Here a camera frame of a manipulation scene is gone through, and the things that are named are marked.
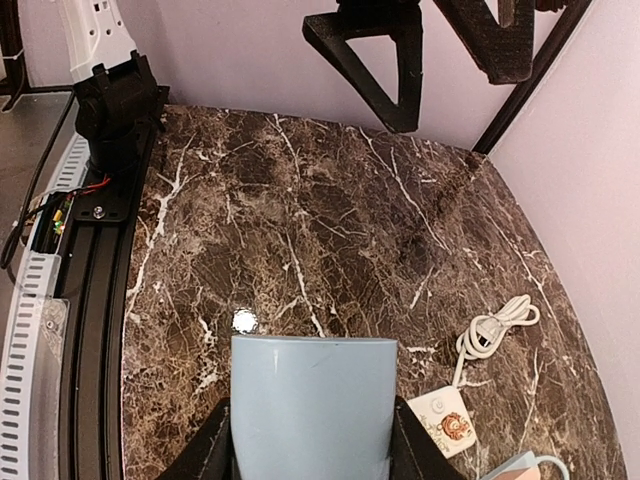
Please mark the black front frame rail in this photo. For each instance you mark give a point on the black front frame rail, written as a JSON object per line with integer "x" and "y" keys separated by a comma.
{"x": 96, "y": 253}

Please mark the blue plug adapter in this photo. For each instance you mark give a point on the blue plug adapter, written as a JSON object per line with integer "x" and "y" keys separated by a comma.
{"x": 312, "y": 408}

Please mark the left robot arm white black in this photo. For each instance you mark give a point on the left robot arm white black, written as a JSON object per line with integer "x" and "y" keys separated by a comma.
{"x": 116, "y": 89}

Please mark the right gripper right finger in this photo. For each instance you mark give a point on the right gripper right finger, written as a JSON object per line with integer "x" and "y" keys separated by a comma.
{"x": 414, "y": 454}

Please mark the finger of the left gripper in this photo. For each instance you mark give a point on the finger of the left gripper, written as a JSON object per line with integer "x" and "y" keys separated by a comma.
{"x": 501, "y": 45}
{"x": 366, "y": 61}

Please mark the white slotted cable duct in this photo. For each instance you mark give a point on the white slotted cable duct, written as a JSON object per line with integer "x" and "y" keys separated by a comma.
{"x": 31, "y": 364}

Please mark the blue-grey power strip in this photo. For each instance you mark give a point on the blue-grey power strip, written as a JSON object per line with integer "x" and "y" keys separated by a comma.
{"x": 523, "y": 466}

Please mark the white cube socket adapter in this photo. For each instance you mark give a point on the white cube socket adapter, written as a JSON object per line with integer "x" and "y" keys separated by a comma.
{"x": 444, "y": 416}

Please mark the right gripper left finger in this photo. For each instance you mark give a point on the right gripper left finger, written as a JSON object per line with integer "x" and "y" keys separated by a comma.
{"x": 210, "y": 454}

